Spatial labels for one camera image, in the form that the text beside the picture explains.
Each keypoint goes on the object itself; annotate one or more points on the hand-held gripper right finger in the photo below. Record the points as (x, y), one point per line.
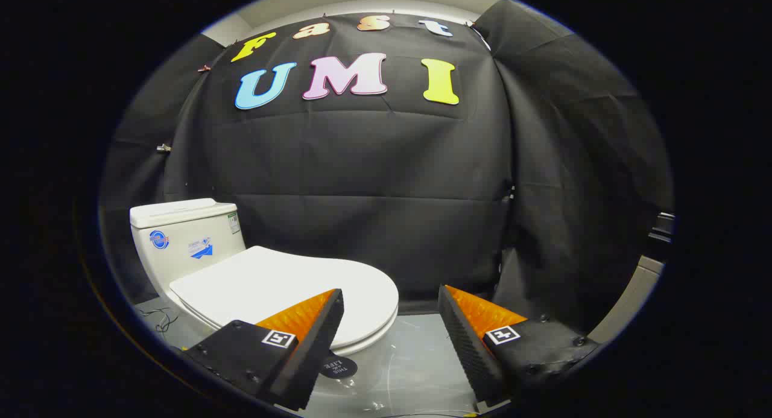
(467, 345)

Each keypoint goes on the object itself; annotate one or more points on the white toilet seat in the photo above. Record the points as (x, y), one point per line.
(374, 342)

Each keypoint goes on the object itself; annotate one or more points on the black backdrop cloth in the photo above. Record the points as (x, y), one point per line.
(362, 177)

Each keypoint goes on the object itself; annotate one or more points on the slotted metal frame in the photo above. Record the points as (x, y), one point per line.
(662, 228)

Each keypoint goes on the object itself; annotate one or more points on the white toilet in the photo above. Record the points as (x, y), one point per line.
(181, 237)

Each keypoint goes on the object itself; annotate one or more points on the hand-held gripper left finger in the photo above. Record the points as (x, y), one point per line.
(313, 345)

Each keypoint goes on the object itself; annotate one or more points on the white toilet lid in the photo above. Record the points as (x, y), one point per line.
(271, 285)

